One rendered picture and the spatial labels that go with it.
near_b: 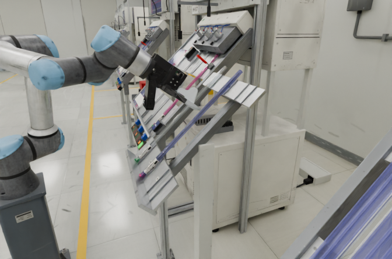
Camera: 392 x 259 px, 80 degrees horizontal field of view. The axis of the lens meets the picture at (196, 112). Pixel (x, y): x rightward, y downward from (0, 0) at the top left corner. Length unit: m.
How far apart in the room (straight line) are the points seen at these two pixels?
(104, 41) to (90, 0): 9.19
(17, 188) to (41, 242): 0.29
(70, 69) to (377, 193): 0.70
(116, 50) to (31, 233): 0.95
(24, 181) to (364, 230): 1.15
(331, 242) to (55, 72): 0.67
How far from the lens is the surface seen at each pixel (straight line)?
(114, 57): 0.68
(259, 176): 1.53
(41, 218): 1.32
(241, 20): 1.19
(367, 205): 0.50
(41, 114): 1.16
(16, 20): 10.09
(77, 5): 9.85
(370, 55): 2.53
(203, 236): 1.09
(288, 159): 1.62
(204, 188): 0.93
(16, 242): 1.37
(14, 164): 1.20
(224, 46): 1.17
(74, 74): 0.69
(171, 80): 0.72
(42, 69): 0.66
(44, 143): 1.22
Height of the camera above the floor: 1.19
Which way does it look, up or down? 19 degrees down
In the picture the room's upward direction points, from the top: straight up
